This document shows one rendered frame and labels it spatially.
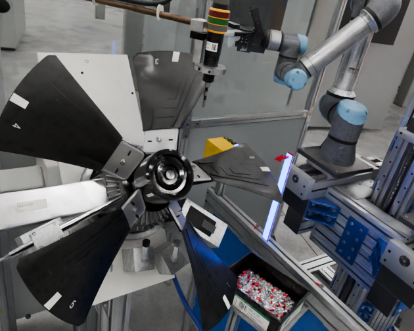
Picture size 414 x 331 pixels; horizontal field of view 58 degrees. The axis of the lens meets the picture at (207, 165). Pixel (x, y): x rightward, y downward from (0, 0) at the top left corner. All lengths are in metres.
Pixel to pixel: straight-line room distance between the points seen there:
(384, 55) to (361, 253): 4.04
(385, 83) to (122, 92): 4.67
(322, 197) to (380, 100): 4.09
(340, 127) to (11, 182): 1.15
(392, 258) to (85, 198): 0.93
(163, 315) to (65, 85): 1.55
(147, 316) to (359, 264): 1.11
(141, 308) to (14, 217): 1.36
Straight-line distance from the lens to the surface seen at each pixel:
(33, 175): 0.96
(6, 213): 0.91
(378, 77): 5.44
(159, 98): 0.97
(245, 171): 1.02
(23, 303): 2.04
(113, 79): 1.18
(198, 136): 1.85
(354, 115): 1.53
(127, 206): 0.84
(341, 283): 1.85
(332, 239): 1.64
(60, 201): 0.93
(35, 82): 0.84
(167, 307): 2.18
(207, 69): 0.81
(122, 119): 1.15
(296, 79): 1.41
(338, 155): 1.58
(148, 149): 0.93
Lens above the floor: 1.64
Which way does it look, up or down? 27 degrees down
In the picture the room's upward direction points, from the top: 11 degrees clockwise
